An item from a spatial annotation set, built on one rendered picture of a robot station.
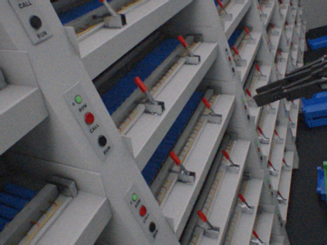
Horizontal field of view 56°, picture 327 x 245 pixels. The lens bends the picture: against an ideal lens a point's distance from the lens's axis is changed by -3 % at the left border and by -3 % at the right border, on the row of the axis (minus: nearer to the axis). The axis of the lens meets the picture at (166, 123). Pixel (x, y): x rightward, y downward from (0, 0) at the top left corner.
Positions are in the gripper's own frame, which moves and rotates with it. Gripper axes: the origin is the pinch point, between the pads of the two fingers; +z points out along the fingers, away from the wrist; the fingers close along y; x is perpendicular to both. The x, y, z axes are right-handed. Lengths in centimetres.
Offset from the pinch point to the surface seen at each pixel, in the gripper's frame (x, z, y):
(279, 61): -45, 34, 151
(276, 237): -82, 38, 30
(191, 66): 11.7, 19.2, 9.4
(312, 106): -94, 30, 164
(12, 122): 28, 14, -46
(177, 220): -8.9, 21.4, -27.3
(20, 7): 39, 11, -37
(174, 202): -7.6, 23.5, -22.7
